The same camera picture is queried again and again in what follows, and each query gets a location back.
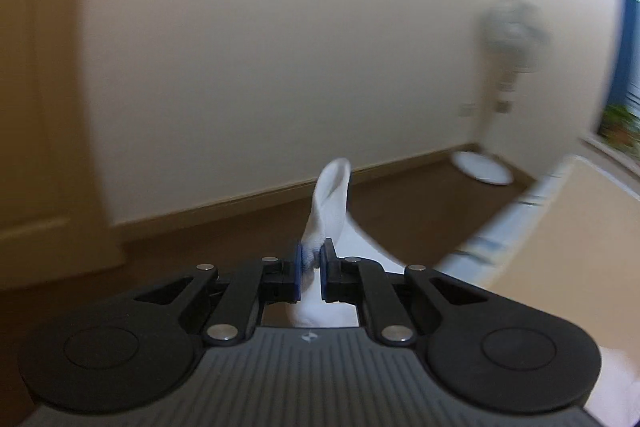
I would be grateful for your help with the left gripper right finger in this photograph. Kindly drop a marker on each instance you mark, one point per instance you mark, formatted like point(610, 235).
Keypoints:
point(364, 284)

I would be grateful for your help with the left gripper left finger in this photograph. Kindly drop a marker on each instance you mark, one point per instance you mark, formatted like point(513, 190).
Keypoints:
point(257, 284)

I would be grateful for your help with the white polo shirt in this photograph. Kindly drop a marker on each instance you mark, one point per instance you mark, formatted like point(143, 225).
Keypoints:
point(615, 399)

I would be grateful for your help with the wooden door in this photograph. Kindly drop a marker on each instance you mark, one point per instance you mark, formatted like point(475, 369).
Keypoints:
point(53, 224)

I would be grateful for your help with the beige bed mattress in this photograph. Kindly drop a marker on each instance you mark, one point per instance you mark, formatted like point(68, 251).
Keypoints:
point(569, 247)

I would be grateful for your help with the white standing fan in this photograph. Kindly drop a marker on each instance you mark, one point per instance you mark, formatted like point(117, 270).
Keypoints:
point(514, 41)

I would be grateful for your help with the potted green plant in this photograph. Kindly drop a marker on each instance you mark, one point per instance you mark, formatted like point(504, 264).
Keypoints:
point(620, 128)

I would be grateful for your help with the blue curtain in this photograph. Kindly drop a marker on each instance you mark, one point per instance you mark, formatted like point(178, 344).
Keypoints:
point(625, 83)

